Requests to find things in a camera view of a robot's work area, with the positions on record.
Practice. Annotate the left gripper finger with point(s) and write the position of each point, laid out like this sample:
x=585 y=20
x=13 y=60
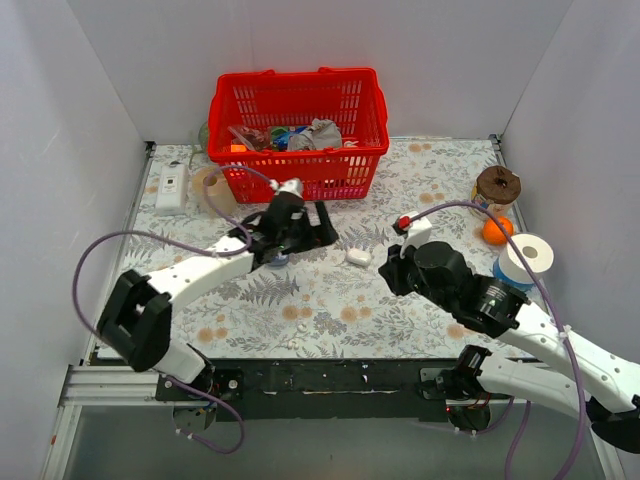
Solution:
x=249 y=227
x=323 y=234

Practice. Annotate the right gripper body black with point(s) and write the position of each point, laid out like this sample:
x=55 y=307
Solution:
x=396 y=275

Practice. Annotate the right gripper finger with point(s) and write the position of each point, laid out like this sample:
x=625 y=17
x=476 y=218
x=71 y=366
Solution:
x=394 y=257
x=396 y=284

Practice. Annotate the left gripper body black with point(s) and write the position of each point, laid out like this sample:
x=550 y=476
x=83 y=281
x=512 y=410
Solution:
x=304 y=228

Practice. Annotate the purple earbud charging case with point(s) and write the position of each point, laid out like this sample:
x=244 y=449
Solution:
x=279 y=261

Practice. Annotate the white earbud charging case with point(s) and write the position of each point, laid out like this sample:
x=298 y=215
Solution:
x=358 y=257

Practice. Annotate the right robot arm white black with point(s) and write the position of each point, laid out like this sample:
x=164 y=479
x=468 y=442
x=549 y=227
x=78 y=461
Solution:
x=579 y=378

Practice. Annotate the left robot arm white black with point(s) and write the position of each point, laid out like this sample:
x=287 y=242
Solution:
x=137 y=319

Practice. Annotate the beige tape roll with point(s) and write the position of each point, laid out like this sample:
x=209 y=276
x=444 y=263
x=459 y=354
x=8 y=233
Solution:
x=209 y=185

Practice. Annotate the orange fruit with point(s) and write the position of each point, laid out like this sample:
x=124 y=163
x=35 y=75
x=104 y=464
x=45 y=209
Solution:
x=495 y=233

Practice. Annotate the floral table cloth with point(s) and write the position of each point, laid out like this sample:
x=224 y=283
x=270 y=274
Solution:
x=348 y=309

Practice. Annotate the crumpled grey bag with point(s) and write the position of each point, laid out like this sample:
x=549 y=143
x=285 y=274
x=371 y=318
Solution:
x=319 y=135

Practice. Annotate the white toilet paper roll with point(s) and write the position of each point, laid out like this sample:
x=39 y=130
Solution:
x=520 y=267

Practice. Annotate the brown lidded jar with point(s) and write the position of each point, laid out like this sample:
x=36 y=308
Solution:
x=496 y=189

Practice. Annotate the red plastic shopping basket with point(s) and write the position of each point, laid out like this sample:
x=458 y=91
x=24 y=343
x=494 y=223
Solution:
x=252 y=115

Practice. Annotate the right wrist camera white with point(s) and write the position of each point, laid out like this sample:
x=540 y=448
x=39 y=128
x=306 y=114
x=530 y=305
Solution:
x=415 y=230

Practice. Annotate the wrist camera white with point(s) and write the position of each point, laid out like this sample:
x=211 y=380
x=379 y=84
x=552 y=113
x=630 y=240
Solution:
x=415 y=230
x=293 y=186

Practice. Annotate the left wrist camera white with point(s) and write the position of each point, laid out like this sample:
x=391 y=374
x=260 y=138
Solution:
x=293 y=186

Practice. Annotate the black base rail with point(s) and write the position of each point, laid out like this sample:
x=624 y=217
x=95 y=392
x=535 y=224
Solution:
x=270 y=389

